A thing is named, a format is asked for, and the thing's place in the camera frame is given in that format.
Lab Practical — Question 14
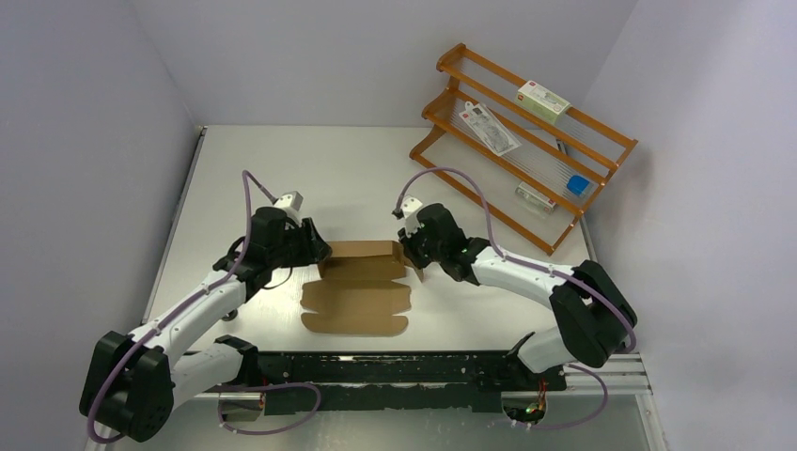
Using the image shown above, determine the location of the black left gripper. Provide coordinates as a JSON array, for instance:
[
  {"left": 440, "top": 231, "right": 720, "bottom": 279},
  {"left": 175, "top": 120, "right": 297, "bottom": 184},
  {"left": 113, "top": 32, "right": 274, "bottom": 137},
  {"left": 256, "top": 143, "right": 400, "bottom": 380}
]
[{"left": 268, "top": 216, "right": 332, "bottom": 269}]

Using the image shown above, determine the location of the brown cardboard box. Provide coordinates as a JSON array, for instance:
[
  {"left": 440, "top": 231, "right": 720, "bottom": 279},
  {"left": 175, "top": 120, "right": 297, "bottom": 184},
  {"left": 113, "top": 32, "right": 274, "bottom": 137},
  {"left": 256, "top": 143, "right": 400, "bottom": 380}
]
[{"left": 300, "top": 241, "right": 425, "bottom": 337}]

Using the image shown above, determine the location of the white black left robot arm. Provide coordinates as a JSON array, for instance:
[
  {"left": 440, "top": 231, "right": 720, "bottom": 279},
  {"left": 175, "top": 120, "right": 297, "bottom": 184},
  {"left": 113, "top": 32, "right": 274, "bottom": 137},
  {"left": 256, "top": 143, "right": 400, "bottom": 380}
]
[{"left": 79, "top": 207, "right": 332, "bottom": 443}]

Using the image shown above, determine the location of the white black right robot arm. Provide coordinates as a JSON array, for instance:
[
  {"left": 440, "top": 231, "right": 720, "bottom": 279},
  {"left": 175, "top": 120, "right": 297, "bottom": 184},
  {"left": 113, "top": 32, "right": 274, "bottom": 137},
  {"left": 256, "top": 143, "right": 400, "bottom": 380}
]
[{"left": 392, "top": 197, "right": 638, "bottom": 389}]

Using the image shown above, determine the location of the white green small box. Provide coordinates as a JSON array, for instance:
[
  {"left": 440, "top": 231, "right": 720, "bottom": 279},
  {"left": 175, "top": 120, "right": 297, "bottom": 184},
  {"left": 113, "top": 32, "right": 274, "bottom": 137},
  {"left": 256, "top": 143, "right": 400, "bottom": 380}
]
[{"left": 513, "top": 80, "right": 571, "bottom": 125}]

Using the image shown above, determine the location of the orange wooden rack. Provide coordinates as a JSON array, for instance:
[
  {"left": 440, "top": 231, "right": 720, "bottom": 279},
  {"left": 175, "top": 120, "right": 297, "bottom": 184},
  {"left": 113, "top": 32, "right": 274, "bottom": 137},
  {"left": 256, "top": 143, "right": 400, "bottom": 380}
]
[{"left": 410, "top": 43, "right": 638, "bottom": 255}]

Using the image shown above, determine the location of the clear plastic blister package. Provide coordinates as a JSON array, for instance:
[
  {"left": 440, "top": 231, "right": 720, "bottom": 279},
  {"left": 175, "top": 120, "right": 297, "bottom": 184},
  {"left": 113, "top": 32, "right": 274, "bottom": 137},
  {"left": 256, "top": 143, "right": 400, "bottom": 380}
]
[{"left": 459, "top": 101, "right": 522, "bottom": 157}]

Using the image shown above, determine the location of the blue small block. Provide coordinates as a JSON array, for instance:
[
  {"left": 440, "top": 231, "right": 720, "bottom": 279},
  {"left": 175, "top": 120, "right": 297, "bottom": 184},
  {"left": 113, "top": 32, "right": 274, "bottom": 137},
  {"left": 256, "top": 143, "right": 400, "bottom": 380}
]
[{"left": 566, "top": 175, "right": 592, "bottom": 198}]

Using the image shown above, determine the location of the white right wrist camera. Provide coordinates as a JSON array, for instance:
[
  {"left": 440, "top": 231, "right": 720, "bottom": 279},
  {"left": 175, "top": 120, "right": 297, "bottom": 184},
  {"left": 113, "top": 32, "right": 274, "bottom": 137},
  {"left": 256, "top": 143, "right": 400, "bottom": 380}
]
[{"left": 391, "top": 194, "right": 424, "bottom": 236}]

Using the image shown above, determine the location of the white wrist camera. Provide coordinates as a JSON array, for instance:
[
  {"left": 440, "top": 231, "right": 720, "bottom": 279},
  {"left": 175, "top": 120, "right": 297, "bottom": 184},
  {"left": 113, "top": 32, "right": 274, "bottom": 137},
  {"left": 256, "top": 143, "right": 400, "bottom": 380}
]
[
  {"left": 273, "top": 191, "right": 304, "bottom": 226},
  {"left": 391, "top": 194, "right": 424, "bottom": 236}
]

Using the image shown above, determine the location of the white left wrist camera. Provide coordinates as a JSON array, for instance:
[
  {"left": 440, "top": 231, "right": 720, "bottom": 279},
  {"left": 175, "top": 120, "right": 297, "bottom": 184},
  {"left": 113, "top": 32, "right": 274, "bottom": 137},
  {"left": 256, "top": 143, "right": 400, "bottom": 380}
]
[{"left": 273, "top": 191, "right": 304, "bottom": 226}]

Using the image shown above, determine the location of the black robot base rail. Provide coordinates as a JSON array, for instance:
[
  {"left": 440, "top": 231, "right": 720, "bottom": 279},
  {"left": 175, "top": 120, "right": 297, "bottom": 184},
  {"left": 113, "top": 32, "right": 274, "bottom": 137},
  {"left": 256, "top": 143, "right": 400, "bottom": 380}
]
[{"left": 214, "top": 349, "right": 567, "bottom": 415}]

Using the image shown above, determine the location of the aluminium frame profile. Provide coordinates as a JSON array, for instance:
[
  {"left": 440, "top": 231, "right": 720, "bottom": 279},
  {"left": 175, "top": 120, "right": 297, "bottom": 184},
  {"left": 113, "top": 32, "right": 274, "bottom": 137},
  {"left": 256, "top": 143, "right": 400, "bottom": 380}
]
[{"left": 564, "top": 353, "right": 652, "bottom": 396}]

